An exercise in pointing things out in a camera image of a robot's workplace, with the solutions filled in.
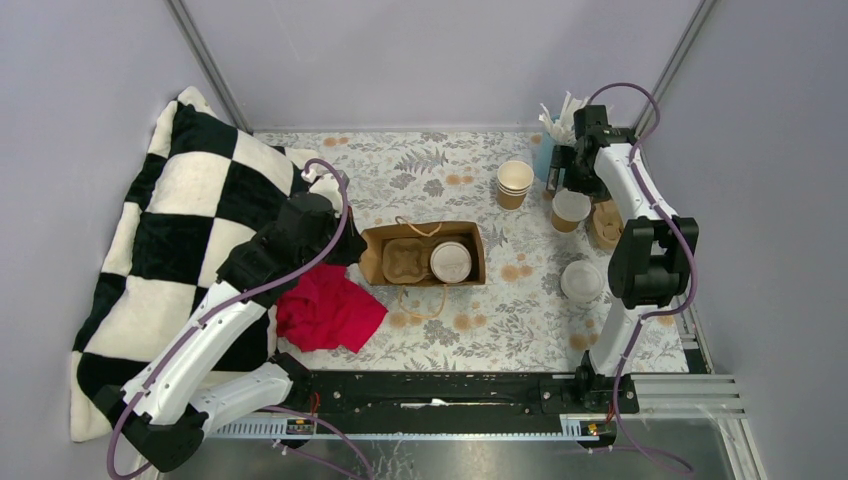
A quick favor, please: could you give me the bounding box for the black white checkered pillow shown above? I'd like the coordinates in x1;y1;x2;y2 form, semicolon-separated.
70;87;315;442

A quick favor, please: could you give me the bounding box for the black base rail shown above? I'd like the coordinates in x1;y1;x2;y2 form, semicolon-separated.
271;353;640;435

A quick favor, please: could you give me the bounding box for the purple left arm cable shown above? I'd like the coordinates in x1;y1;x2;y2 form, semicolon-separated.
105;157;376;480

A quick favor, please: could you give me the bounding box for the white wrapped straws bundle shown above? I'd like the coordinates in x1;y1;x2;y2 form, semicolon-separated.
538;91;589;147

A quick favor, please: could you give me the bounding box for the stack of white lids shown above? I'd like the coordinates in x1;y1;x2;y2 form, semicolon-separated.
560;260;605;303

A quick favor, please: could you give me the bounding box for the stack of paper cups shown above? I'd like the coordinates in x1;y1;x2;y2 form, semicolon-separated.
496;160;534;210

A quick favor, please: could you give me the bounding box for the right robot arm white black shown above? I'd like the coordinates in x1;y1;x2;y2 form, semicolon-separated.
549;105;699;412

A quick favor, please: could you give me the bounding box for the red cloth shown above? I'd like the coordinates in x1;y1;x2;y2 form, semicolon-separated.
276;264;388;353

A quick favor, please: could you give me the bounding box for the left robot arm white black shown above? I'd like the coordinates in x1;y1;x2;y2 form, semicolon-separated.
94;193;364;473

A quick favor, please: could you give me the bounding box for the brown cardboard cup carrier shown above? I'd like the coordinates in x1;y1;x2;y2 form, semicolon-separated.
382;238;435;285

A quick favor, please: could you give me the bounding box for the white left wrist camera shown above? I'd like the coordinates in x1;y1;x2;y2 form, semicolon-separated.
301;166;349;218

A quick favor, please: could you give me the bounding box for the green paper bag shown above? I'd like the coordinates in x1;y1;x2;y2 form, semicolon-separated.
359;216;487;320

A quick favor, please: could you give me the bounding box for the blue cup holder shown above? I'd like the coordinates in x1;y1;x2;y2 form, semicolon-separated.
532;131;557;184

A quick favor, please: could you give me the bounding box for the brown paper cup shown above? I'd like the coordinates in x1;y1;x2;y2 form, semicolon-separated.
550;212;580;233

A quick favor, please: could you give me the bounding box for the white plastic cup lid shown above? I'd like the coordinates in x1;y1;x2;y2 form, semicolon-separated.
552;189;592;223

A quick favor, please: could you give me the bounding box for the floral table mat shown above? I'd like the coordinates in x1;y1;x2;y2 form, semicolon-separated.
261;132;612;372

